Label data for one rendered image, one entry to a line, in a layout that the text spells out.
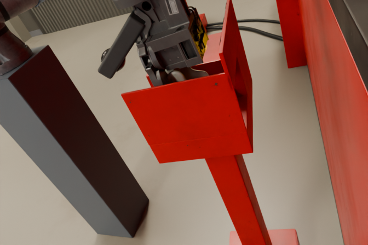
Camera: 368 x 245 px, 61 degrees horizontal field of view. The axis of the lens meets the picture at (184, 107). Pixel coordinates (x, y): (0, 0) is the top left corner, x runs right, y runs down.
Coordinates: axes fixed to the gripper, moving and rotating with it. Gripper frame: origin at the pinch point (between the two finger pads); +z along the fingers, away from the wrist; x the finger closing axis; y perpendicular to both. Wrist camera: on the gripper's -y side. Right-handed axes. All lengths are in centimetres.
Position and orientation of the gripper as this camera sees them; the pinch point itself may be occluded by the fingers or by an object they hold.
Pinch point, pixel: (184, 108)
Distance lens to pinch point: 51.1
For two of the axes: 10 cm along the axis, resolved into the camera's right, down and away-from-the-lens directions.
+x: 1.6, -6.2, 7.7
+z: 4.0, 7.5, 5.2
